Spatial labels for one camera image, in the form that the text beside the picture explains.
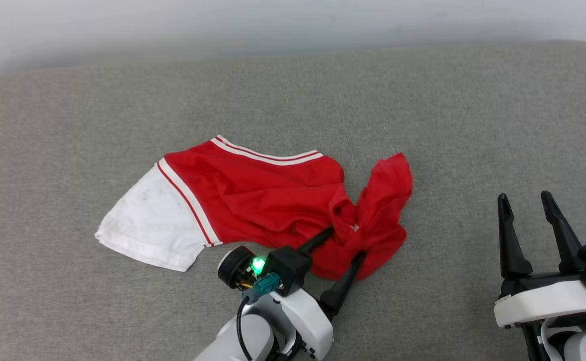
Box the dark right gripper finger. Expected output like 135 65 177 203
541 190 583 274
497 193 533 280

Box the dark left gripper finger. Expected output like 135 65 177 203
319 252 367 316
297 226 335 257

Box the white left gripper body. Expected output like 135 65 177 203
271 288 334 361

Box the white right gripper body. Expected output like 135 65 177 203
494 272 586 329

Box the red and white basketball jersey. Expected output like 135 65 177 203
95 134 414 281

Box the black round left gripper motor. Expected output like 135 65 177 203
217 245 256 290

